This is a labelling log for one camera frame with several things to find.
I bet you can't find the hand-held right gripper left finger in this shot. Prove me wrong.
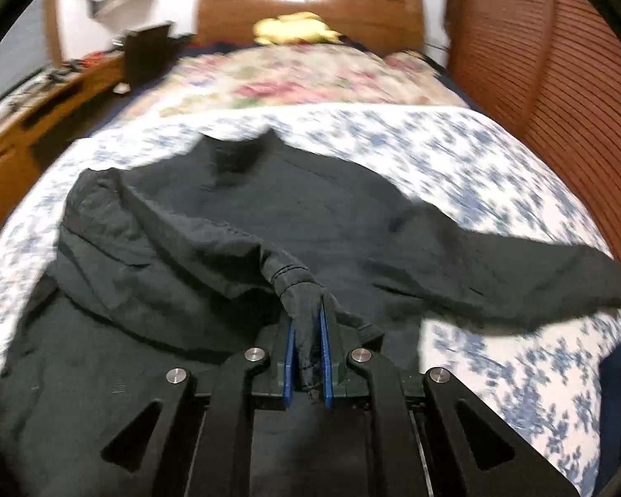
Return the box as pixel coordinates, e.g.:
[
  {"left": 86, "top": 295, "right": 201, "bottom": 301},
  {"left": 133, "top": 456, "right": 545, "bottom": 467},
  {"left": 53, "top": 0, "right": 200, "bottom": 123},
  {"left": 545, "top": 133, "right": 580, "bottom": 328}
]
[{"left": 67, "top": 316, "right": 297, "bottom": 497}]

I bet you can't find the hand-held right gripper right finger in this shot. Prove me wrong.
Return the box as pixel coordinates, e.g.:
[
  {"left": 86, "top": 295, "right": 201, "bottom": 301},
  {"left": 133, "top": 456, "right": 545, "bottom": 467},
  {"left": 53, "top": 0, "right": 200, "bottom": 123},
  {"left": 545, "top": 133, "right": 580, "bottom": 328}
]
[{"left": 318, "top": 303, "right": 580, "bottom": 497}]

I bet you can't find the black jacket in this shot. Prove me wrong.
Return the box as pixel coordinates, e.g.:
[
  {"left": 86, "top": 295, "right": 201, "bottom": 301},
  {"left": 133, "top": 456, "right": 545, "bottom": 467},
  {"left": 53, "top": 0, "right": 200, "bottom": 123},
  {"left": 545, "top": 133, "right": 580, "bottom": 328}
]
[{"left": 0, "top": 129, "right": 621, "bottom": 497}]

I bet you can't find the blue floral bedspread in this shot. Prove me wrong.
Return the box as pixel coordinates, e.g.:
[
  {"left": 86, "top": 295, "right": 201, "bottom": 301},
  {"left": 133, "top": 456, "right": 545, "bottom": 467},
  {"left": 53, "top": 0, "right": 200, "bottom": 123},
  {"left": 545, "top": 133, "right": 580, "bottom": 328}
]
[{"left": 0, "top": 101, "right": 621, "bottom": 497}]

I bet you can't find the floral pillow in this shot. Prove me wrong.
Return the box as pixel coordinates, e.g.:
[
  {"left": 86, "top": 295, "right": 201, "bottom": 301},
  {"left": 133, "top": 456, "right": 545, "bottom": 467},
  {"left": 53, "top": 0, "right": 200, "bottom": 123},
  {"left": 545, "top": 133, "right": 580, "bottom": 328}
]
[{"left": 150, "top": 41, "right": 472, "bottom": 120}]

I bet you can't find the yellow plush toy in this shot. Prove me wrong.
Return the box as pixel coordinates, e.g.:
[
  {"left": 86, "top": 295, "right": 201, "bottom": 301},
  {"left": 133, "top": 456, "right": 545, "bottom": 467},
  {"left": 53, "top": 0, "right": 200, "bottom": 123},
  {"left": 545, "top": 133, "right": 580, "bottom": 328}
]
[{"left": 253, "top": 11, "right": 343, "bottom": 46}]

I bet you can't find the black chair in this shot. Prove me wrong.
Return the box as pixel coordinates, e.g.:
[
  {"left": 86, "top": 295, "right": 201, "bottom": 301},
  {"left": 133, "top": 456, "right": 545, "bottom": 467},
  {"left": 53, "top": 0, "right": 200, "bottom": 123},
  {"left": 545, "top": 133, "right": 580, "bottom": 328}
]
[{"left": 121, "top": 21, "right": 195, "bottom": 91}]

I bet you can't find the wooden desk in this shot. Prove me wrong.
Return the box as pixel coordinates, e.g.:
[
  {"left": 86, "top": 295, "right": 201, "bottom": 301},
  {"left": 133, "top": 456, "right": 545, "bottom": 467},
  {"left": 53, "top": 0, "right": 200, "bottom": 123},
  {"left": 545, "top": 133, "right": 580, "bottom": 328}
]
[{"left": 0, "top": 52, "right": 130, "bottom": 254}]

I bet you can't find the wooden headboard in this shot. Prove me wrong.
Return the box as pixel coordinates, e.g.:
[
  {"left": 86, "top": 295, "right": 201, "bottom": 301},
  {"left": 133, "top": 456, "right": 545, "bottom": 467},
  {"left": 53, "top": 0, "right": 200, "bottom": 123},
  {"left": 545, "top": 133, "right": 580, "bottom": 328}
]
[{"left": 194, "top": 0, "right": 428, "bottom": 58}]

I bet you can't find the wooden louvered wardrobe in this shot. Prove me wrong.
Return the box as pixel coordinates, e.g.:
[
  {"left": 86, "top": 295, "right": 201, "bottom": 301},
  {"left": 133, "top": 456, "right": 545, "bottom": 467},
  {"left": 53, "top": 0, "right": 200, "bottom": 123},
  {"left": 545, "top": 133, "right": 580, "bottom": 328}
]
[{"left": 445, "top": 0, "right": 621, "bottom": 322}]

